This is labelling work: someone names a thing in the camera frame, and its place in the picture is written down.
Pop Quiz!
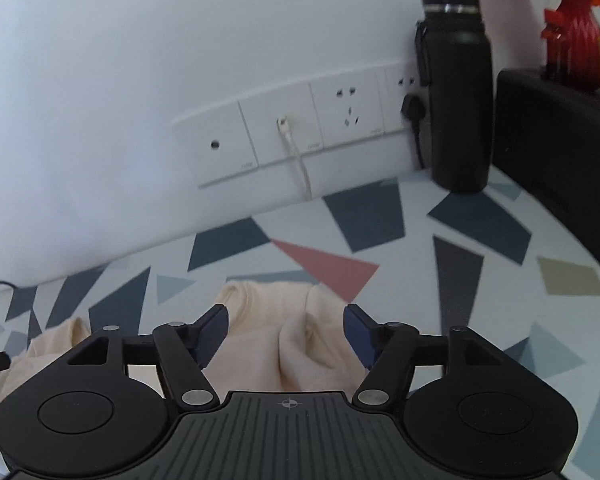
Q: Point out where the cream lace-trimmed garment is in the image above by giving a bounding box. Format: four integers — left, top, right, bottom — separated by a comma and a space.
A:
0, 281, 366, 479

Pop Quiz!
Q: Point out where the geometric patterned tablecloth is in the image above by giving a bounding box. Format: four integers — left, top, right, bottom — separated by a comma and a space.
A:
0, 170, 600, 479

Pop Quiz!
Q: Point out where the black power plug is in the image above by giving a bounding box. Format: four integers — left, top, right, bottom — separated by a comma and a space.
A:
401, 93, 427, 169

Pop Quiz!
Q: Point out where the black cabinet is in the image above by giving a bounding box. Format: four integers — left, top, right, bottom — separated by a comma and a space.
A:
493, 70, 600, 264

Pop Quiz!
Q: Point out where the black thermos bottle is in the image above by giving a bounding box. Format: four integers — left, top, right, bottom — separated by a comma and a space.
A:
415, 0, 494, 194

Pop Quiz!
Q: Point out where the red vase with flowers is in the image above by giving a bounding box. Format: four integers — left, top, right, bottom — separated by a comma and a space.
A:
541, 0, 600, 91

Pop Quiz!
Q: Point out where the white plugged cable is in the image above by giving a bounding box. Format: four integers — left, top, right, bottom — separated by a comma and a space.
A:
275, 116, 314, 202

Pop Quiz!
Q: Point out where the white wall socket panel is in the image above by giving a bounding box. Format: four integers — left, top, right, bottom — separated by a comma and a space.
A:
173, 61, 419, 188

